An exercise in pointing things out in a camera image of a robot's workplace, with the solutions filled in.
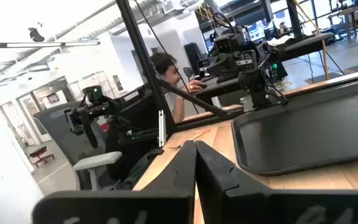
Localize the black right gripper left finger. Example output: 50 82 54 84
32 140 198 224

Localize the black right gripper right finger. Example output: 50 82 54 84
195 140 358 224

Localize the black plastic tray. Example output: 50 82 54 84
231 76 358 177

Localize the black desk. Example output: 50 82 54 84
193 76 244 105

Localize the computer monitor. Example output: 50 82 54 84
246 19 269 42

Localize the person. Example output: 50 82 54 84
149 52 205 124

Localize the yellow pole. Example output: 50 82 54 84
292 0 331 81

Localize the grey office chair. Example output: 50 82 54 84
32 101 124 191

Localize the red padded bench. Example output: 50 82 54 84
29 146 55 168

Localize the long ceiling light strip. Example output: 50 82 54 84
0 40 101 49

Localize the black ceiling fixture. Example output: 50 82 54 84
27 27 45 43

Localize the black diagonal frame brace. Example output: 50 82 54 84
156 77 231 118

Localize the thin black cable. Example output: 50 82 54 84
134 0 200 114

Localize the silver metal bracket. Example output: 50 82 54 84
158 110 167 147

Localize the framed wall picture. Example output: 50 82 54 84
46 93 60 105

